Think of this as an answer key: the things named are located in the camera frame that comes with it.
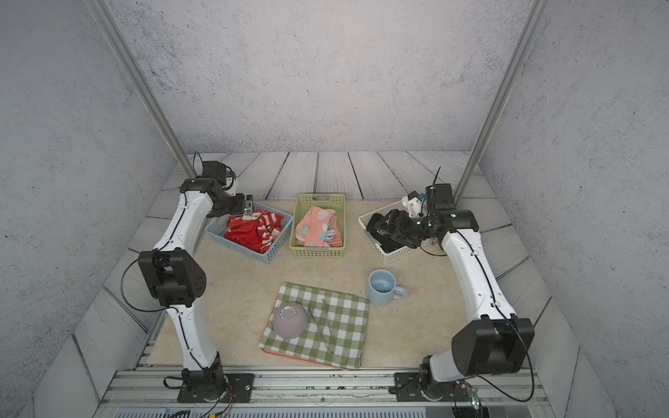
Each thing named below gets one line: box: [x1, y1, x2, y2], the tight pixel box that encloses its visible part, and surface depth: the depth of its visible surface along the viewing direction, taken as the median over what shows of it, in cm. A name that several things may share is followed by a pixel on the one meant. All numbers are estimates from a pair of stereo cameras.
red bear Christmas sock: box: [223, 215, 264, 254], surface depth 102 cm
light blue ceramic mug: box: [366, 269, 407, 307], surface depth 90 cm
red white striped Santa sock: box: [255, 209, 284, 246], surface depth 104 cm
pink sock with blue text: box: [296, 205, 344, 248], surface depth 106 cm
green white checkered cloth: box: [257, 282, 370, 369], surface depth 85 cm
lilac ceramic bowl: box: [271, 302, 308, 339], surface depth 84 cm
